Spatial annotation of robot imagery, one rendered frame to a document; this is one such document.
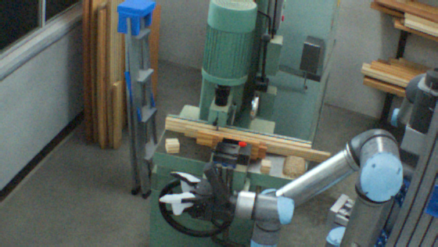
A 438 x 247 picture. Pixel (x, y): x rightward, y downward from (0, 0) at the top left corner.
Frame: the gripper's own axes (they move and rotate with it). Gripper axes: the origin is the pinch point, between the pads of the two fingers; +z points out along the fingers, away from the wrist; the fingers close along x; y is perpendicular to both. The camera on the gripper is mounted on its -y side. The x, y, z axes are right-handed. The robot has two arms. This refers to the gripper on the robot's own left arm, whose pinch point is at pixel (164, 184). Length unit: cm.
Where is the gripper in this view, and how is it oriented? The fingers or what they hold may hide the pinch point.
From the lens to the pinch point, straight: 157.8
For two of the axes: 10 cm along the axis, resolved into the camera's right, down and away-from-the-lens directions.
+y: -1.3, 9.1, 4.0
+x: 1.3, -3.8, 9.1
